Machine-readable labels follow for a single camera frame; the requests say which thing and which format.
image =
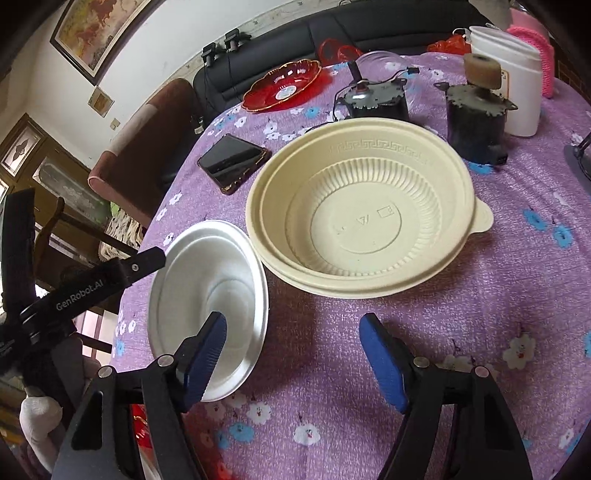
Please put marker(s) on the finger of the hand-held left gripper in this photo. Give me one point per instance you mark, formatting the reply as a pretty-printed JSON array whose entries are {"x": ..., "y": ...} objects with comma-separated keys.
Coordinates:
[{"x": 136, "y": 266}]

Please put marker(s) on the grey motor with shaft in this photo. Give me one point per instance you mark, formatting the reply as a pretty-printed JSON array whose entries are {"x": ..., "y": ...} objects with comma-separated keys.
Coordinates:
[{"x": 374, "y": 104}]

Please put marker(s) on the purple floral tablecloth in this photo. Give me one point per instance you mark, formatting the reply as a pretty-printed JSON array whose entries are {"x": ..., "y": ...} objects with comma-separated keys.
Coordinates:
[{"x": 461, "y": 323}]

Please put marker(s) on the small red scalloped plate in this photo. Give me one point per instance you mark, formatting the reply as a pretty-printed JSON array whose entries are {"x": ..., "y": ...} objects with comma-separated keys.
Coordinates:
[{"x": 277, "y": 87}]

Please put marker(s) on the brown upholstered chair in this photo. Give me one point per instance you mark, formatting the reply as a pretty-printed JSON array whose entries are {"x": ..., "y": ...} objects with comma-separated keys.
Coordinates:
[{"x": 152, "y": 124}]

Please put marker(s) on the wooden cabinet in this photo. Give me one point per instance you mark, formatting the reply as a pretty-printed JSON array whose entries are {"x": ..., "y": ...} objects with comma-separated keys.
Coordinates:
[{"x": 27, "y": 147}]

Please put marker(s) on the bottle in pink knitted sleeve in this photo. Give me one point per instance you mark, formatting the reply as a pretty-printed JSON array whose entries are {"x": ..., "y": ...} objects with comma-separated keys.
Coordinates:
[{"x": 547, "y": 55}]

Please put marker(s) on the black motor with cork roller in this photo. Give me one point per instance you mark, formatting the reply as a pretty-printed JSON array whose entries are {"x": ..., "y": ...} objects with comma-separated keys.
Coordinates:
[{"x": 471, "y": 124}]

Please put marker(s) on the black leather sofa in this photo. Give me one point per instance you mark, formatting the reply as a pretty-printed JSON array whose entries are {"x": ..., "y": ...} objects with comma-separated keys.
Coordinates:
[{"x": 286, "y": 41}]

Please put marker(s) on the framed wall painting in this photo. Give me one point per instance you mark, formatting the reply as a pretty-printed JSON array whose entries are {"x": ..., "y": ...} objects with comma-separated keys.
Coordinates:
[{"x": 101, "y": 32}]

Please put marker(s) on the person's left hand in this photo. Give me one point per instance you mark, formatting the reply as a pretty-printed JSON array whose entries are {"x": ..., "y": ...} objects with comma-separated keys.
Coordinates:
[{"x": 41, "y": 424}]

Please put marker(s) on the black smartphone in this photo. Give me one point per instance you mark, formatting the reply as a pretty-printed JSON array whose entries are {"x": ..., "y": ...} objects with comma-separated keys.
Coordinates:
[{"x": 231, "y": 159}]

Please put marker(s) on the dark wooden chair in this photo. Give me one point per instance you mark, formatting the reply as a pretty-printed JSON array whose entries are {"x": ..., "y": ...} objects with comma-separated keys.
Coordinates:
[{"x": 78, "y": 240}]

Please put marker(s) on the clear plastic lid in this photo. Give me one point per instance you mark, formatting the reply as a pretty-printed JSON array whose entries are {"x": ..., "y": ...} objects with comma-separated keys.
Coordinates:
[{"x": 378, "y": 62}]

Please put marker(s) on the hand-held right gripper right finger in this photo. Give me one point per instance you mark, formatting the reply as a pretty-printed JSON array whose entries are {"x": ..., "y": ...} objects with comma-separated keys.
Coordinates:
[{"x": 385, "y": 364}]

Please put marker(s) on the white paper bowl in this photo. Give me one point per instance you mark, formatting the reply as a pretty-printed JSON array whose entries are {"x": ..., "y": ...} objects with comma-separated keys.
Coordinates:
[
  {"x": 238, "y": 381},
  {"x": 203, "y": 277}
]

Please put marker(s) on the beige plastic bowl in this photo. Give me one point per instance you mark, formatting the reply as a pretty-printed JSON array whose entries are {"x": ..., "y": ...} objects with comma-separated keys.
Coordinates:
[
  {"x": 369, "y": 221},
  {"x": 369, "y": 291}
]

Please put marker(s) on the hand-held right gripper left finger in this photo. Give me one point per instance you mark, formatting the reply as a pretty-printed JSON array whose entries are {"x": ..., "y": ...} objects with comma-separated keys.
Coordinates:
[{"x": 207, "y": 355}]

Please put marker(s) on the small wall plaque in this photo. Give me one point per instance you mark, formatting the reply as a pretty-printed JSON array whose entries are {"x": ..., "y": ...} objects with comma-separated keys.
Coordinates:
[{"x": 100, "y": 101}]

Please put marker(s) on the white plastic jar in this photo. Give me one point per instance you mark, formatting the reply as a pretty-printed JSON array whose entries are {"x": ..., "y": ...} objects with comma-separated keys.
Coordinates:
[{"x": 521, "y": 83}]

